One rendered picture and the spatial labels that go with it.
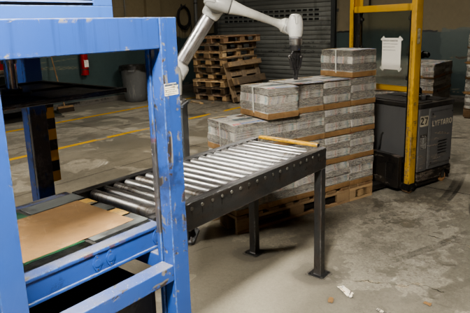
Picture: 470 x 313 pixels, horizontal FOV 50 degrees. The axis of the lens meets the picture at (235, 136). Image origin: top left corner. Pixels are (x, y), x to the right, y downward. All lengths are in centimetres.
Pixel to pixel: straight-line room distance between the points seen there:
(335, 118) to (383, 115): 90
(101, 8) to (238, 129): 202
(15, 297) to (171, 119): 70
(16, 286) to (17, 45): 62
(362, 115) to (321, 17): 692
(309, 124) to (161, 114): 241
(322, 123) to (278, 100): 54
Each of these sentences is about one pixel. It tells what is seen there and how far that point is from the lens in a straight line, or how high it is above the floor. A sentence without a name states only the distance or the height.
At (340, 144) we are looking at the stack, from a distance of 423.
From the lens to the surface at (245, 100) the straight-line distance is 386.
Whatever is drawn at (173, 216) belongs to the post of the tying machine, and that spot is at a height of 88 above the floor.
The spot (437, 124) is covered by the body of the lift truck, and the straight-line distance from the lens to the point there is 492.
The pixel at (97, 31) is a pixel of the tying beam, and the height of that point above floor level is 151.
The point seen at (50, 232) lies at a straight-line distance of 197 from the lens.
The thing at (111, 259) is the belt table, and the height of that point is 74.
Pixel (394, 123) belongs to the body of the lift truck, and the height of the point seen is 58.
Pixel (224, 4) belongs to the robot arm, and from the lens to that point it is 344.
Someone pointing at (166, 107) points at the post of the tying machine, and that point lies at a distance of 166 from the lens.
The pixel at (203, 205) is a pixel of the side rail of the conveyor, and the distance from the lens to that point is 216.
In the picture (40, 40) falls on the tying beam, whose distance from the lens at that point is 139.
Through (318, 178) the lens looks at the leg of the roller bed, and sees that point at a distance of 299.
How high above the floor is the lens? 152
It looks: 13 degrees down
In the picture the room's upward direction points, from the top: 2 degrees counter-clockwise
